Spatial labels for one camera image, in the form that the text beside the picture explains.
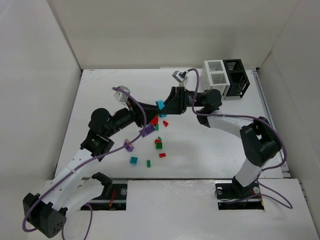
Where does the purple arched lego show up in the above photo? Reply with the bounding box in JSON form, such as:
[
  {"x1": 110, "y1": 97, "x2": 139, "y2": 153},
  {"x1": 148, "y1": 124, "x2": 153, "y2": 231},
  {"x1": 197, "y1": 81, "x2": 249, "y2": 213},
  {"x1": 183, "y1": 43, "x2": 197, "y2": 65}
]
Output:
[{"x1": 139, "y1": 124, "x2": 156, "y2": 138}]

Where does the long teal lego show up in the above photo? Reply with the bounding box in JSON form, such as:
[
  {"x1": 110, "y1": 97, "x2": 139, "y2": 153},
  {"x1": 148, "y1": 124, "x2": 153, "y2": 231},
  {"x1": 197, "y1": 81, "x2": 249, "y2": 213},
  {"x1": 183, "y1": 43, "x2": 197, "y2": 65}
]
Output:
[{"x1": 155, "y1": 100, "x2": 167, "y2": 118}]

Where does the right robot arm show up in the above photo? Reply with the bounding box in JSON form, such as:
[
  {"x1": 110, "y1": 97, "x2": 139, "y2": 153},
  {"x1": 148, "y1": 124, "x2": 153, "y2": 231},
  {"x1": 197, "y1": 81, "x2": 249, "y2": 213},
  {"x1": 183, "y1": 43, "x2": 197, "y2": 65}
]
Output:
[{"x1": 159, "y1": 87, "x2": 285, "y2": 200}]

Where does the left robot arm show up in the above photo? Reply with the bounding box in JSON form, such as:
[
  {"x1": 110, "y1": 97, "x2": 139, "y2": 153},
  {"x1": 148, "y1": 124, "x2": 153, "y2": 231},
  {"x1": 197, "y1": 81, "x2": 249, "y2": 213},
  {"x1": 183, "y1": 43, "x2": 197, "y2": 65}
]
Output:
[{"x1": 22, "y1": 100, "x2": 161, "y2": 238}]

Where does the large red lego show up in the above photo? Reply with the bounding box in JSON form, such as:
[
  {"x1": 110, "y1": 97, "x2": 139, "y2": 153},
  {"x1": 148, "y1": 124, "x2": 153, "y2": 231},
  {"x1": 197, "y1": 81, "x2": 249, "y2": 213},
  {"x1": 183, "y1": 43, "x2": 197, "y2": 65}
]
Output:
[{"x1": 150, "y1": 115, "x2": 159, "y2": 126}]

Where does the small red slope lego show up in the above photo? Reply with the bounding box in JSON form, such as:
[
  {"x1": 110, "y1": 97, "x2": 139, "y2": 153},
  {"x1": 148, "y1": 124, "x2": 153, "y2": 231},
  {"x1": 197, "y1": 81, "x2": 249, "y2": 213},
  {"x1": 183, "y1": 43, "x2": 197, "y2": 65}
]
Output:
[{"x1": 163, "y1": 120, "x2": 169, "y2": 127}]

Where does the purple lego with pink face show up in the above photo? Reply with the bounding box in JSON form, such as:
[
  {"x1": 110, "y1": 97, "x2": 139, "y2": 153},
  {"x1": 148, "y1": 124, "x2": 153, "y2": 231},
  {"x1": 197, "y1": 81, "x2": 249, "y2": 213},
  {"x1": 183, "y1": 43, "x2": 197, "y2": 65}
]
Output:
[{"x1": 123, "y1": 139, "x2": 134, "y2": 153}]

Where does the green square lego lower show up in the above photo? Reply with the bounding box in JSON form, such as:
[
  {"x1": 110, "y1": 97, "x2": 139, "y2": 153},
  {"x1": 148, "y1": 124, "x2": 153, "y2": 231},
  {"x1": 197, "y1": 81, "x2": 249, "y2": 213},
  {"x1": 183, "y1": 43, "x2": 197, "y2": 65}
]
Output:
[{"x1": 155, "y1": 142, "x2": 163, "y2": 150}]

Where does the white slotted container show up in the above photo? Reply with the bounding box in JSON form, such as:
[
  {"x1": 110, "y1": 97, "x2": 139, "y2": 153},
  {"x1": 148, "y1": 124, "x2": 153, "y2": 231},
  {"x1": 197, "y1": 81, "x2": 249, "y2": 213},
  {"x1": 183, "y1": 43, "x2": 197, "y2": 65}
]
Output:
[{"x1": 200, "y1": 60, "x2": 230, "y2": 96}]

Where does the teal square lego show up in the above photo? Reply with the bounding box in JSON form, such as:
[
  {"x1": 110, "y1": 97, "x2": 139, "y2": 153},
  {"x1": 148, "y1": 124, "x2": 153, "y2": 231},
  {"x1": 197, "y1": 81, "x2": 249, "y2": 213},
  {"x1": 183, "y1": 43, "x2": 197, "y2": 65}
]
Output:
[{"x1": 129, "y1": 156, "x2": 138, "y2": 166}]

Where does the green thin lego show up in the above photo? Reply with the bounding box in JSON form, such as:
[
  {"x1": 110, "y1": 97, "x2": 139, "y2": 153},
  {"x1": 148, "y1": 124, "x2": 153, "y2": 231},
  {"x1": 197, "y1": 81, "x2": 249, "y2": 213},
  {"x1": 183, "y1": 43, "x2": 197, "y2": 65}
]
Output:
[{"x1": 146, "y1": 160, "x2": 151, "y2": 168}]

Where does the black slotted container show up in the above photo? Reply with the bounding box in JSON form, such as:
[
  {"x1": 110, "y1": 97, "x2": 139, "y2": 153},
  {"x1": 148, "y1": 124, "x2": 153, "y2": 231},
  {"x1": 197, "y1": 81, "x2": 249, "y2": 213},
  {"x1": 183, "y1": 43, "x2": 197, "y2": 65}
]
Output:
[{"x1": 223, "y1": 59, "x2": 250, "y2": 98}]

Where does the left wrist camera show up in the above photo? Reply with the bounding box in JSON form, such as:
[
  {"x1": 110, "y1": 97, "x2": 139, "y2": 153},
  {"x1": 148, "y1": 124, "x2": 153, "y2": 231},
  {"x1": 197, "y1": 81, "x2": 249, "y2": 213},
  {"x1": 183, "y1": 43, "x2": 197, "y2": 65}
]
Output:
[{"x1": 113, "y1": 85, "x2": 131, "y2": 104}]

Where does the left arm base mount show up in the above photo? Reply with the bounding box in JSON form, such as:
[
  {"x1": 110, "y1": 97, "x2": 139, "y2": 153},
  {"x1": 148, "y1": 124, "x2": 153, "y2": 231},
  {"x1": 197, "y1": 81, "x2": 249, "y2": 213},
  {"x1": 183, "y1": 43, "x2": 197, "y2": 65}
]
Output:
[{"x1": 87, "y1": 172, "x2": 128, "y2": 211}]

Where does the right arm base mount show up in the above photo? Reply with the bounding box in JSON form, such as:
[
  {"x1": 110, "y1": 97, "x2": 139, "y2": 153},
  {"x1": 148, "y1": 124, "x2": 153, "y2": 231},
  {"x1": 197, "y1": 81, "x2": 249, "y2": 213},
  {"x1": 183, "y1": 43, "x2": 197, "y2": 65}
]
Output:
[{"x1": 214, "y1": 182, "x2": 265, "y2": 211}]

